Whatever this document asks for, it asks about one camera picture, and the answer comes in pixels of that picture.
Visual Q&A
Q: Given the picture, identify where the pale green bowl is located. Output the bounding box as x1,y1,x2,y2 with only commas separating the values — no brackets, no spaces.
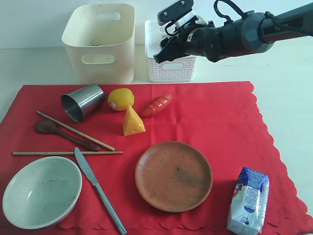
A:
2,156,82,230

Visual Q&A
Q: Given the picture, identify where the red scalloped table cloth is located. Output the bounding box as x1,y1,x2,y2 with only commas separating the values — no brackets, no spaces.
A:
0,82,313,235

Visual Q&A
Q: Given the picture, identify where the white perforated plastic basket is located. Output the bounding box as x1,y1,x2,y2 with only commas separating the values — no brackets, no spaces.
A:
144,20,198,83

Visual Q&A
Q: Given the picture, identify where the red toy sausage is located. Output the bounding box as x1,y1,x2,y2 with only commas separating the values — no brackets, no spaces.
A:
141,94,172,118

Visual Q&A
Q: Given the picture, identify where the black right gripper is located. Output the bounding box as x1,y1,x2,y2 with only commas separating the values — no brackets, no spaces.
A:
154,27,224,64

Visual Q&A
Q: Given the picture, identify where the wooden chopstick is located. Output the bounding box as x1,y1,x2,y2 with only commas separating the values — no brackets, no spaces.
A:
36,111,115,151
11,151,124,156

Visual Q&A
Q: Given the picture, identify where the lower wooden chopstick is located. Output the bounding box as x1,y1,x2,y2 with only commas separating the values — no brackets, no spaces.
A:
11,151,124,156

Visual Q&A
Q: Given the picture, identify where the blue white milk carton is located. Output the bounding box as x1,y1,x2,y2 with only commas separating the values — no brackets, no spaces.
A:
226,167,270,235

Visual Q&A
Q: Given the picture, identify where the cream plastic storage bin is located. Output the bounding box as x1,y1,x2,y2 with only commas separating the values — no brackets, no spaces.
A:
62,3,135,84

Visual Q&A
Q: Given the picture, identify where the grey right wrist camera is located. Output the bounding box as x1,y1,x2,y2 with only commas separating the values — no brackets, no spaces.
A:
157,0,194,26

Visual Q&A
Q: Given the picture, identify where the yellow lemon with sticker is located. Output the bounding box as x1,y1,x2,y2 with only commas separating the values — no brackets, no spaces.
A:
107,88,134,111

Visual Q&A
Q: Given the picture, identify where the dark wooden spoon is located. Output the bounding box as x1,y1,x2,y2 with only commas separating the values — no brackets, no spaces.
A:
35,119,100,151

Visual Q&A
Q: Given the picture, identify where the stainless steel cup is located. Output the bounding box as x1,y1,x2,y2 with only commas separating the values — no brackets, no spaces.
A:
61,84,105,122

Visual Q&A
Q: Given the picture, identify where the upper wooden chopstick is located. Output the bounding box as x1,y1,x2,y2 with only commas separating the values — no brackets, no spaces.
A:
36,111,115,151

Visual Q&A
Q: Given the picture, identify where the yellow cheese wedge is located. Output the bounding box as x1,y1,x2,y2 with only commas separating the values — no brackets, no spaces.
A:
123,105,146,136

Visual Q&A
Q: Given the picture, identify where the brown wooden plate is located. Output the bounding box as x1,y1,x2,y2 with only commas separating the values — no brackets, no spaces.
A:
134,141,213,212

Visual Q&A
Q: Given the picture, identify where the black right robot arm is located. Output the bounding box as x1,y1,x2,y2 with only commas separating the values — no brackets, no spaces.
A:
154,0,313,64

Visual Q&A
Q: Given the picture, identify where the stainless steel table knife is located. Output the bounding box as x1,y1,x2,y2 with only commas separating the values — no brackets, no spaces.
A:
74,147,127,235

